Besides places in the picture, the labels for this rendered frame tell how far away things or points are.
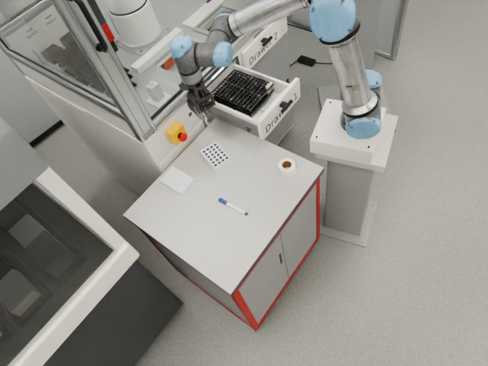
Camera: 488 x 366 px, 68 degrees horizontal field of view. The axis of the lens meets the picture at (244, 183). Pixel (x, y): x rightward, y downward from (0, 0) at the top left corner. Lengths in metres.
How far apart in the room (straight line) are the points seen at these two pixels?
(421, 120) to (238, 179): 1.60
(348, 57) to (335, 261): 1.29
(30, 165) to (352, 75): 0.89
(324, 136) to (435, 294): 1.07
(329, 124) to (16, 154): 1.11
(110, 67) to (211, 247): 0.71
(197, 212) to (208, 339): 0.84
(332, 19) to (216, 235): 0.83
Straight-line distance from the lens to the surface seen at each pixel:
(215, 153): 1.57
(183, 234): 1.44
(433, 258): 2.24
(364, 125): 1.28
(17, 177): 0.97
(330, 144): 1.48
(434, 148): 2.63
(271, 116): 1.52
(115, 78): 1.34
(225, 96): 1.64
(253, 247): 1.35
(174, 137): 1.56
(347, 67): 1.15
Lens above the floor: 1.99
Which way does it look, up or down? 55 degrees down
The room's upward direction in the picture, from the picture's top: 17 degrees counter-clockwise
